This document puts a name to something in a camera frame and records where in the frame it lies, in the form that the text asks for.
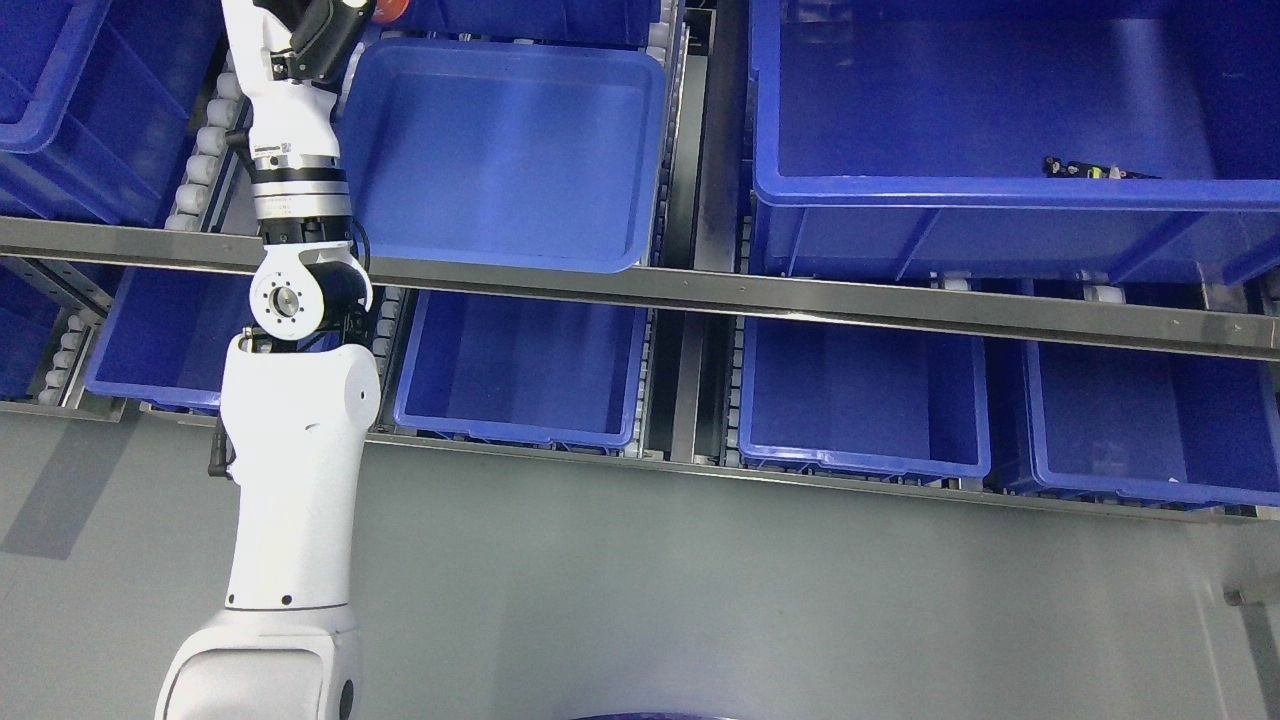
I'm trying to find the grey metal shelf rack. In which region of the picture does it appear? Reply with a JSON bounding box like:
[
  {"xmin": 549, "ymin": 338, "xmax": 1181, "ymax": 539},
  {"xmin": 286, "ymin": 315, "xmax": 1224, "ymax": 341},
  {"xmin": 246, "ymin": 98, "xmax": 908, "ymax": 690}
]
[{"xmin": 3, "ymin": 1, "xmax": 1277, "ymax": 474}]

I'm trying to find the blue bin upper left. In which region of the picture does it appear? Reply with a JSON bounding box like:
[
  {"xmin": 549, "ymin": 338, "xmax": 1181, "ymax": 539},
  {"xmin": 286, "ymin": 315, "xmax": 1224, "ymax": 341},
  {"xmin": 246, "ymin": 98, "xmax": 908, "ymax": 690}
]
[{"xmin": 1, "ymin": 1, "xmax": 225, "ymax": 227}]

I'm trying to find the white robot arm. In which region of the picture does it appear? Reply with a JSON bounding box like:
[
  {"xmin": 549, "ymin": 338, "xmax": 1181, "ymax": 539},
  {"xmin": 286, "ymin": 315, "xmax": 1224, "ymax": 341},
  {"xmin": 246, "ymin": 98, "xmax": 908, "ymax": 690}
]
[{"xmin": 154, "ymin": 147, "xmax": 380, "ymax": 719}]

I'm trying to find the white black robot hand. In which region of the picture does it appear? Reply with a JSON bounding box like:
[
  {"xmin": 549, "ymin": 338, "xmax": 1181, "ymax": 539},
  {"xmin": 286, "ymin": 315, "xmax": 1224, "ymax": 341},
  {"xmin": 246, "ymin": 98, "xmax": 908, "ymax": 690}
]
[{"xmin": 221, "ymin": 1, "xmax": 376, "ymax": 160}]

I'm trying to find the large blue bin upper right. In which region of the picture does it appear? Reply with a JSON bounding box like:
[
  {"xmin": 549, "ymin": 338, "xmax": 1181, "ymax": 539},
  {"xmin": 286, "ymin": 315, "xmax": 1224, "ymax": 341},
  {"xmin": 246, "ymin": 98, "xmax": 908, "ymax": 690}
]
[{"xmin": 750, "ymin": 1, "xmax": 1279, "ymax": 284}]

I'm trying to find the blue bin lower far left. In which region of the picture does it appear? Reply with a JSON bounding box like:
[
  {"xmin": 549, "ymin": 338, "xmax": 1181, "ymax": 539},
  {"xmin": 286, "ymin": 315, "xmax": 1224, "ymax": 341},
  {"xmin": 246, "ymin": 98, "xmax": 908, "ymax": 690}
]
[{"xmin": 86, "ymin": 268, "xmax": 252, "ymax": 414}]

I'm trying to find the blue bin with capacitor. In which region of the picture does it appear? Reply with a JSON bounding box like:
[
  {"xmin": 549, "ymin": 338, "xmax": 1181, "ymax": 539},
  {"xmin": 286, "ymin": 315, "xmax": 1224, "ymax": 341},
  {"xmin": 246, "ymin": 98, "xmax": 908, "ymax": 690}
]
[{"xmin": 338, "ymin": 37, "xmax": 668, "ymax": 274}]

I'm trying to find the orange cylindrical capacitor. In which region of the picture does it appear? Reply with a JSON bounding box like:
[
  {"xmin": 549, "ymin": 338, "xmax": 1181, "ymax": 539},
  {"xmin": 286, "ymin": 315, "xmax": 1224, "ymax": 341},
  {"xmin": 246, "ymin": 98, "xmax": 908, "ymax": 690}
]
[{"xmin": 372, "ymin": 0, "xmax": 411, "ymax": 26}]

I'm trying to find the blue bin lower centre right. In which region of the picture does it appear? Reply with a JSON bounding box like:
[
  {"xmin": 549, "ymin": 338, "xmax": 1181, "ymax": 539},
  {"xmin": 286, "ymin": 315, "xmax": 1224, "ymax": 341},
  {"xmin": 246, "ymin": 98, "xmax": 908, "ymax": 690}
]
[{"xmin": 739, "ymin": 318, "xmax": 992, "ymax": 482}]

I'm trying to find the blue bin lower centre left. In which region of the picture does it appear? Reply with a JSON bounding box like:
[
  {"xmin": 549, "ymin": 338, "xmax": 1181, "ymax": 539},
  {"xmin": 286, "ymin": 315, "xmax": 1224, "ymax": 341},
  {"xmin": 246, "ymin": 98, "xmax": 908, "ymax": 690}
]
[{"xmin": 392, "ymin": 291, "xmax": 648, "ymax": 452}]

